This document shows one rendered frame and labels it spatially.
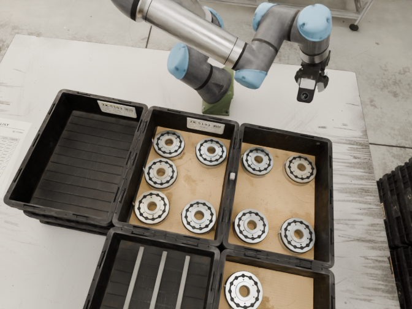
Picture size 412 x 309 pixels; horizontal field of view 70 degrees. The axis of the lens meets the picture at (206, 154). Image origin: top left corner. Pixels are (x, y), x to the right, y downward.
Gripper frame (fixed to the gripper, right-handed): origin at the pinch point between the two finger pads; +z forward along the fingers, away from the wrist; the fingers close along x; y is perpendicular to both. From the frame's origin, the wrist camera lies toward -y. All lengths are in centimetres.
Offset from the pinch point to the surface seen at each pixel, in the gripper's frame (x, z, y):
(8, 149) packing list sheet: 94, -21, -56
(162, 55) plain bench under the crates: 69, 10, 7
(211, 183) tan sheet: 19.4, -7.6, -41.2
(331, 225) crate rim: -18.0, -7.5, -40.8
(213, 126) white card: 24.8, -9.8, -23.5
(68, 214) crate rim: 44, -34, -63
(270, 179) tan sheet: 3.1, 0.2, -33.4
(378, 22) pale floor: -15, 167, 147
